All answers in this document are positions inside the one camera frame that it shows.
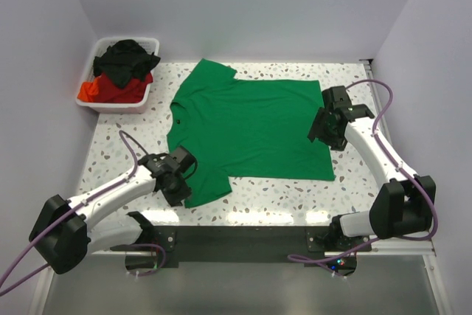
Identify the orange t shirt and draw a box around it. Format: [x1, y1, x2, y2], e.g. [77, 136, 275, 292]
[77, 77, 100, 103]

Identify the black t shirt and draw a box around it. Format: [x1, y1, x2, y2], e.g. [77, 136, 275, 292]
[92, 39, 161, 89]

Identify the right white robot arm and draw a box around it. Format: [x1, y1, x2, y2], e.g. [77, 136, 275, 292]
[308, 86, 437, 251]

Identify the red t shirt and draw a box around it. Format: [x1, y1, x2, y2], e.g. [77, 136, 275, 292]
[88, 73, 153, 103]

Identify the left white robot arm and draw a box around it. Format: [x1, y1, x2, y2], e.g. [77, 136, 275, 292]
[29, 146, 198, 274]

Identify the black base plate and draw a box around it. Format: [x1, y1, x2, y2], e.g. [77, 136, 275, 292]
[111, 225, 367, 270]

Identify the green t shirt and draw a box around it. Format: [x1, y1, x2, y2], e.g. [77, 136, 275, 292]
[167, 59, 335, 208]

